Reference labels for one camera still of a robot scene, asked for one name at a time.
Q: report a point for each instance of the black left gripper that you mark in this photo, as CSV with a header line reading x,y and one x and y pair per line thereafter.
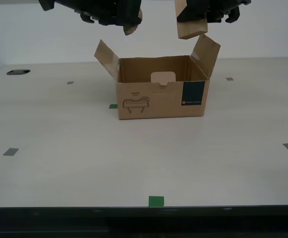
x,y
96,7

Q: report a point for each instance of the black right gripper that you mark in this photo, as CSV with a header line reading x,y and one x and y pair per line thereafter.
x,y
221,6

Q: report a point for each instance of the speckled pink granite rock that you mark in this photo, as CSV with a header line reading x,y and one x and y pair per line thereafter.
x,y
129,30

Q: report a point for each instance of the light wooden block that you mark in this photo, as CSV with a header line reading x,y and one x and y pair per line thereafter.
x,y
192,29

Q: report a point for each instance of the brown cardboard box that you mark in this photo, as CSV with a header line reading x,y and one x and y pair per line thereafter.
x,y
159,101

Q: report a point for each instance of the black robot base deck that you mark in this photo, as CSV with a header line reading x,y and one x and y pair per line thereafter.
x,y
144,223

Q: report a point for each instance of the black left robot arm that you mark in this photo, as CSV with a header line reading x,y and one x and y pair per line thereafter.
x,y
46,4

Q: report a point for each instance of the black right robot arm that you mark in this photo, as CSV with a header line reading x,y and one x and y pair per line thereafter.
x,y
247,2

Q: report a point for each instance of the green tape piece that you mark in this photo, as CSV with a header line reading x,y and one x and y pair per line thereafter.
x,y
156,201
113,106

